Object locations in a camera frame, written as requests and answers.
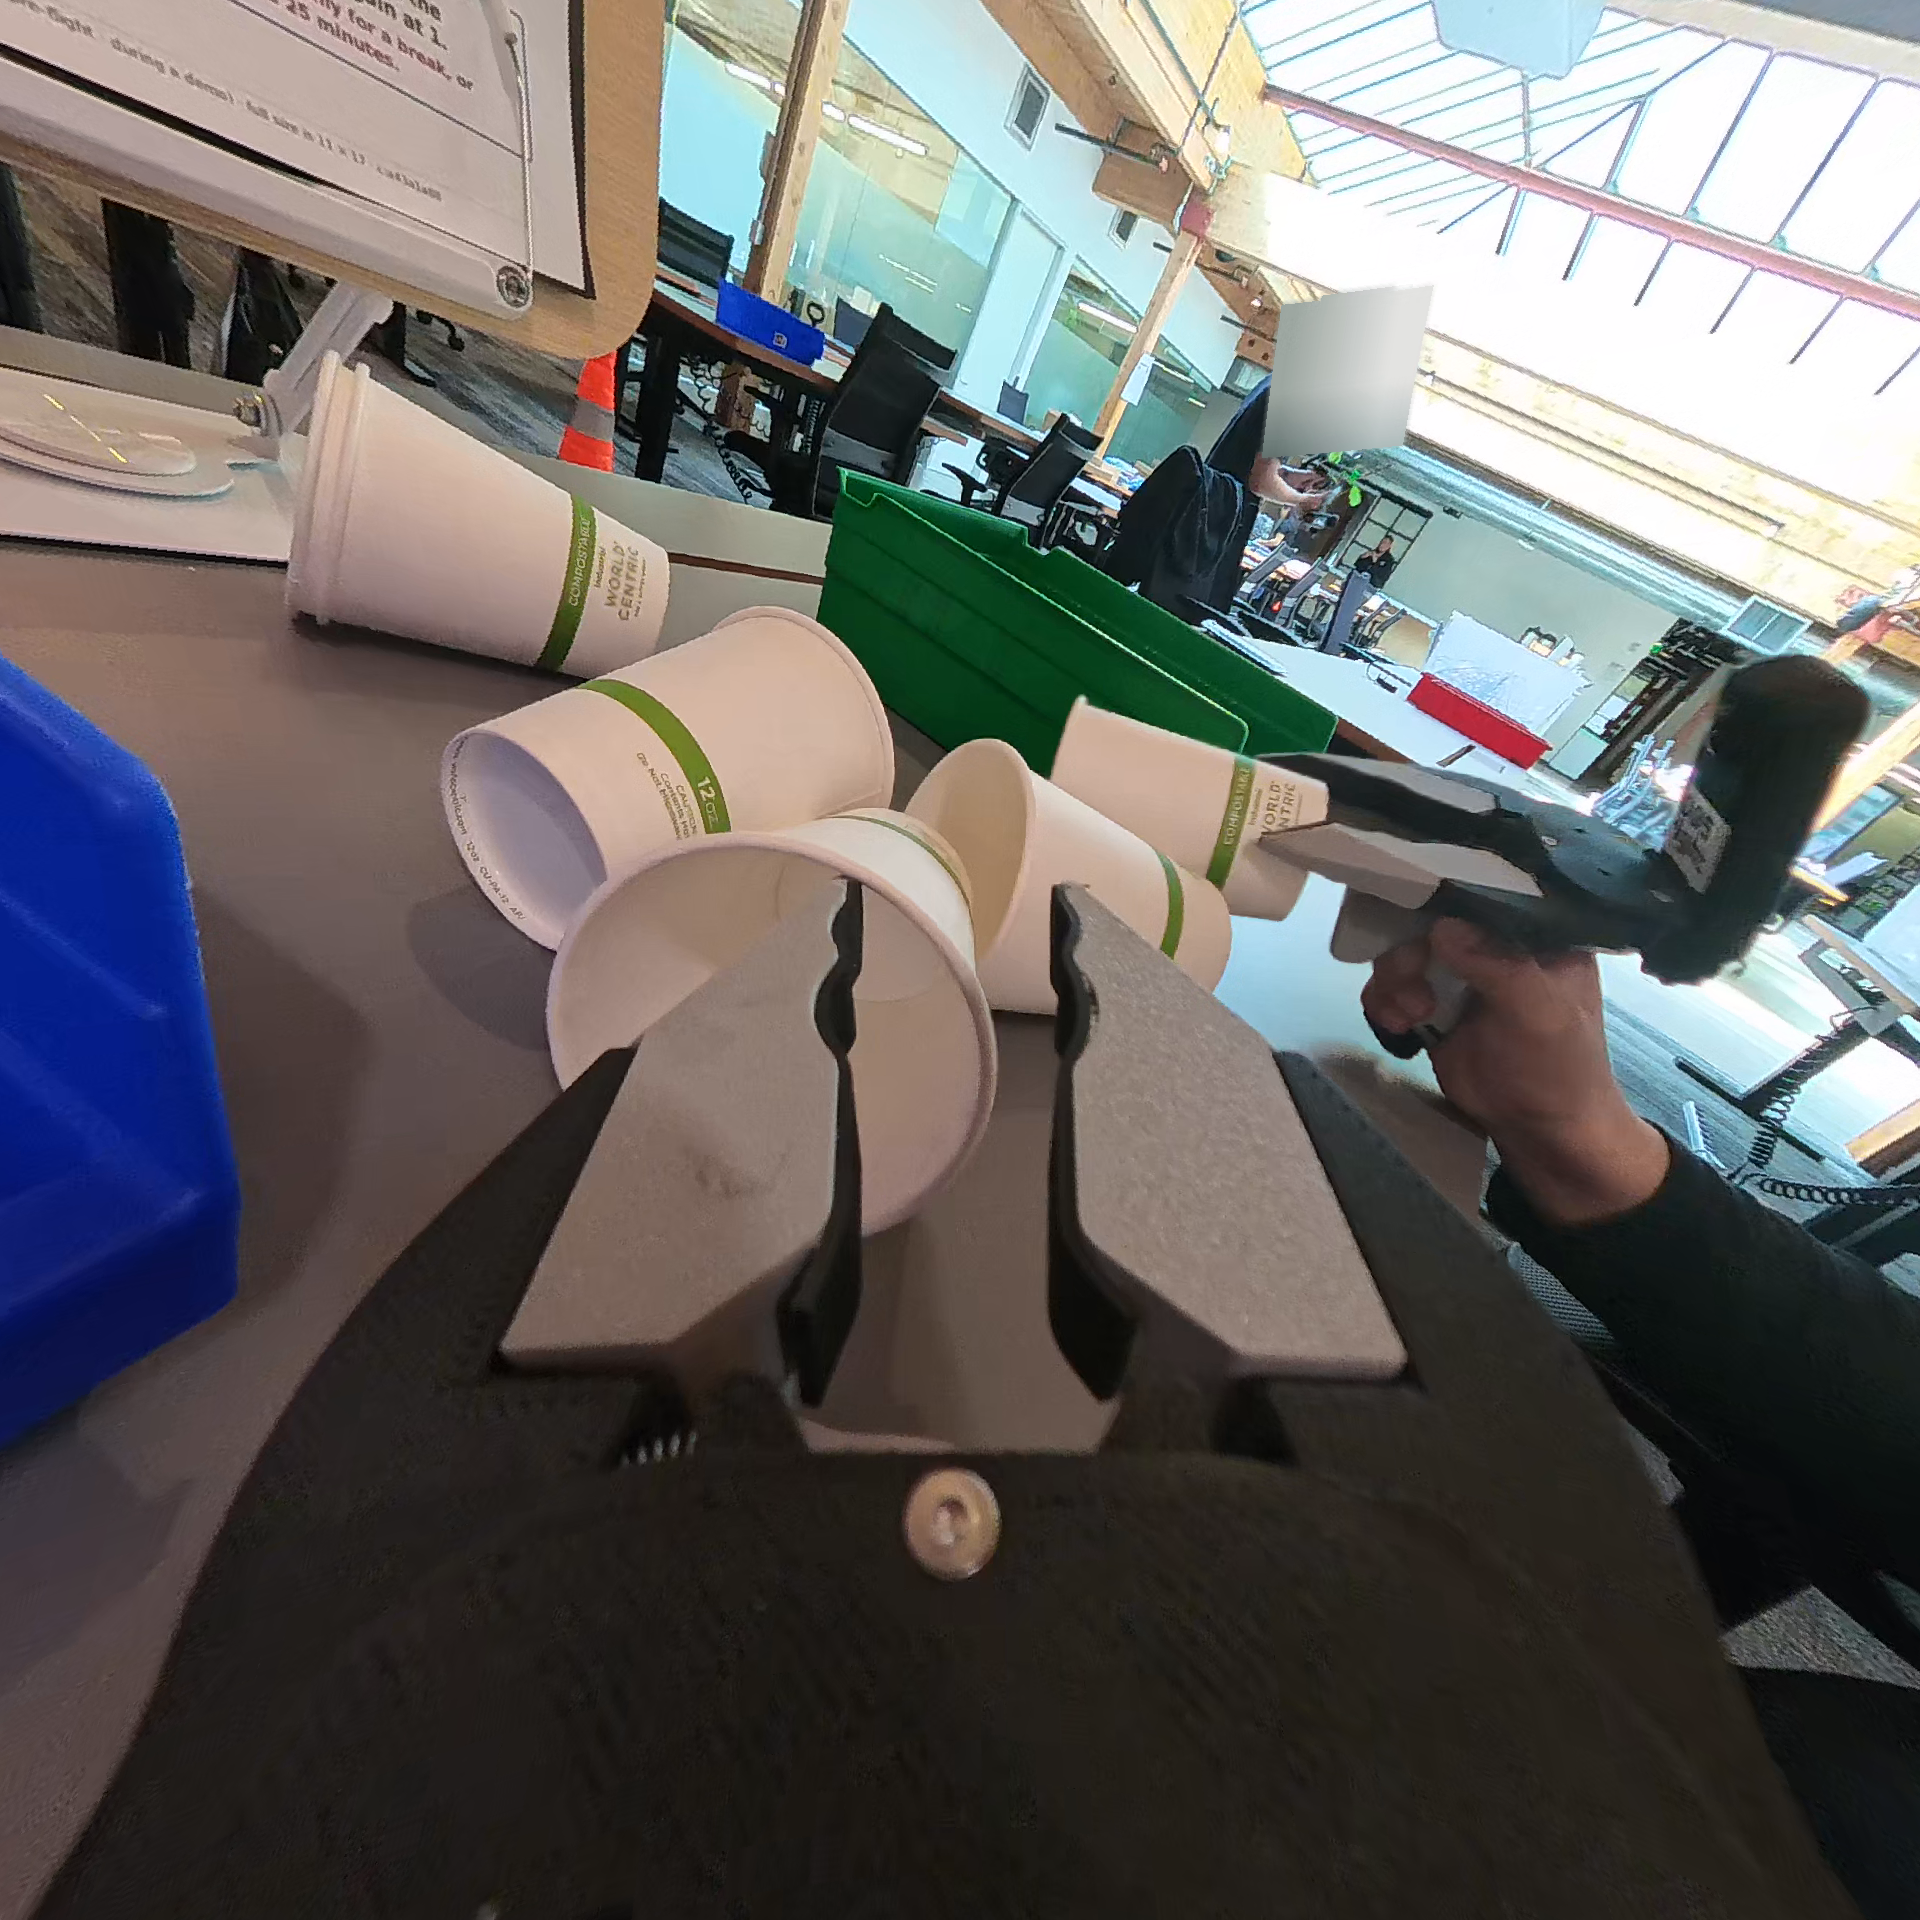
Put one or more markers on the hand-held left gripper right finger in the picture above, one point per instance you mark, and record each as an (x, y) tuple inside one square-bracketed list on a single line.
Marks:
[(1214, 1185)]

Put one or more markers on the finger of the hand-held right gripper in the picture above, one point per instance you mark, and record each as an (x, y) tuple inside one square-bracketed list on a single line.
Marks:
[(1411, 863), (1395, 786)]

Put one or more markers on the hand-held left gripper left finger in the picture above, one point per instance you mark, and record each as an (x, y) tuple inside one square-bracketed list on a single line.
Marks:
[(691, 1185)]

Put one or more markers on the white paper cup green band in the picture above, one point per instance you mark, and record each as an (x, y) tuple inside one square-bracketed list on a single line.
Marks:
[(434, 523), (750, 721), (1141, 779), (705, 931), (1148, 885)]

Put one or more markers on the green plastic bin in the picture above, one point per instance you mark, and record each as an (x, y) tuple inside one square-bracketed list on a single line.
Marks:
[(974, 629)]

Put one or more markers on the person's right forearm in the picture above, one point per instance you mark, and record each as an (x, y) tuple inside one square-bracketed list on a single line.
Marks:
[(1770, 1349)]

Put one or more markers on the person's right hand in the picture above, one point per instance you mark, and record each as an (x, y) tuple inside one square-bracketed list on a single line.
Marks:
[(1529, 1066)]

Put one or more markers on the red plastic tray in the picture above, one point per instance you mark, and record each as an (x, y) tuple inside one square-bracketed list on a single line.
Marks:
[(1477, 715)]

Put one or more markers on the white top desk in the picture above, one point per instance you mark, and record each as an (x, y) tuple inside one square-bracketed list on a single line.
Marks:
[(1348, 681)]

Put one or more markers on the translucent white box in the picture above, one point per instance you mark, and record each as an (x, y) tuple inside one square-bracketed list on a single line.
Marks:
[(1506, 661)]

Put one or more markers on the black office chair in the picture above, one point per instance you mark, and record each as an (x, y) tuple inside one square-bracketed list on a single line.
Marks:
[(878, 405), (1036, 473)]

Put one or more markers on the large blue plastic bin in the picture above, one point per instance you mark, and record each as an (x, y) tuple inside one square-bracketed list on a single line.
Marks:
[(106, 1049)]

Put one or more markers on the orange traffic cone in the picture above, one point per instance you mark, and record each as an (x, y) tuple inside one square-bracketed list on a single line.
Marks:
[(589, 421)]

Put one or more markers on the small blue plastic bin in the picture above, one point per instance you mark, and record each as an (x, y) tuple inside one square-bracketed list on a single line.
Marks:
[(769, 322)]

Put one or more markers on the white stand base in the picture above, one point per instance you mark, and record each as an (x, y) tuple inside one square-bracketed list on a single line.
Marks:
[(90, 523)]

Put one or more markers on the wooden sign board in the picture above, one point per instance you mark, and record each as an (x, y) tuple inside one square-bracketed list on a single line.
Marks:
[(621, 181)]

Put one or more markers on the white instruction sheet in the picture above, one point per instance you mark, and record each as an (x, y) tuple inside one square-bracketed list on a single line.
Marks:
[(374, 89)]

